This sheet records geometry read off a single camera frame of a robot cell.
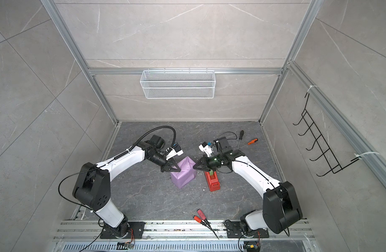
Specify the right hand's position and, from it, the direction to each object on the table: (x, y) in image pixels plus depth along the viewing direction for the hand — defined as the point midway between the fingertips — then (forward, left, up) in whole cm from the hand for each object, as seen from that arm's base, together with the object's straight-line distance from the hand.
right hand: (194, 167), depth 78 cm
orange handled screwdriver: (+27, -41, -15) cm, 52 cm away
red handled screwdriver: (-21, -1, -15) cm, 26 cm away
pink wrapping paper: (-2, +4, -4) cm, 6 cm away
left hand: (+2, +9, -4) cm, 10 cm away
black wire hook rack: (-11, -53, +18) cm, 57 cm away
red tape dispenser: (-2, -10, -11) cm, 15 cm away
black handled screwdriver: (+32, -33, -16) cm, 49 cm away
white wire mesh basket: (+53, +10, +15) cm, 56 cm away
